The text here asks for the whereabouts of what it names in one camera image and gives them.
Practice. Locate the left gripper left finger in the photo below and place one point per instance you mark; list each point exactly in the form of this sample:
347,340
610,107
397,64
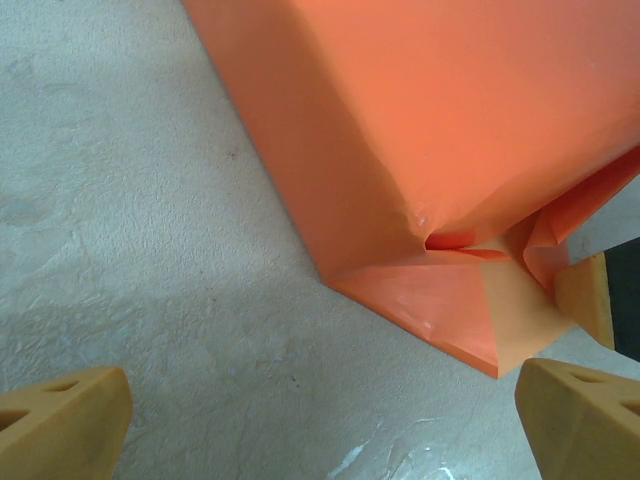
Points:
60,430

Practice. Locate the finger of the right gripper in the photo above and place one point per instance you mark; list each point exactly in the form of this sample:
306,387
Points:
590,295

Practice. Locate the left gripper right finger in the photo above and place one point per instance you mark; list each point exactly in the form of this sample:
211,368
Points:
585,430

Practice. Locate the orange wrapping paper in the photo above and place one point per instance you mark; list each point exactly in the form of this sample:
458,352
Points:
425,125

